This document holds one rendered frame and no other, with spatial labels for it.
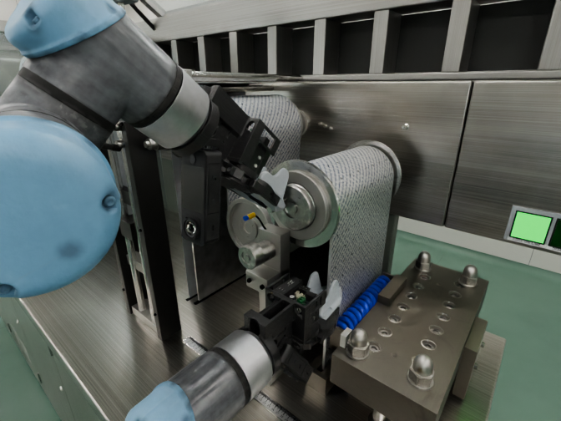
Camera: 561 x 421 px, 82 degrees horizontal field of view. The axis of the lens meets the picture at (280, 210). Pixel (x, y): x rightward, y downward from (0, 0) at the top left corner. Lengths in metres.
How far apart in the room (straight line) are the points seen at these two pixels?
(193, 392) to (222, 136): 0.27
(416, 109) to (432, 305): 0.40
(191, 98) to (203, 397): 0.29
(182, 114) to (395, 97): 0.54
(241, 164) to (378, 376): 0.37
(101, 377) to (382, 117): 0.80
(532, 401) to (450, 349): 1.57
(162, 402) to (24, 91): 0.29
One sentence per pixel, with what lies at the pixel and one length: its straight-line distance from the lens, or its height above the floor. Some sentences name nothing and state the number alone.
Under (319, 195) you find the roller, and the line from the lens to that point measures 0.48.
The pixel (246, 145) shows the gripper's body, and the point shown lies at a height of 1.36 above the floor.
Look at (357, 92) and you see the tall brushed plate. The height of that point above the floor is 1.42.
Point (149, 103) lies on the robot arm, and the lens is 0.32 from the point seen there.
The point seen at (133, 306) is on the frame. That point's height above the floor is 0.92.
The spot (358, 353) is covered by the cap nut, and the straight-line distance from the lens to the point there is 0.56.
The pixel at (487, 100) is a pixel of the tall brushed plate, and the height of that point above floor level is 1.41.
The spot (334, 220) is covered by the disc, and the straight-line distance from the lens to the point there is 0.49.
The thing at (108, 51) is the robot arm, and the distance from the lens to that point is 0.30.
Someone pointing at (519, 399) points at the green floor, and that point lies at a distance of 2.16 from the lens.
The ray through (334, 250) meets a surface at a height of 1.18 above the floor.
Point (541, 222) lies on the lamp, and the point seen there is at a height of 1.20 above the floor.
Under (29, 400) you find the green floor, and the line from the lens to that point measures 2.19.
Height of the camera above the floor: 1.43
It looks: 21 degrees down
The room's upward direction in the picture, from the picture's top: straight up
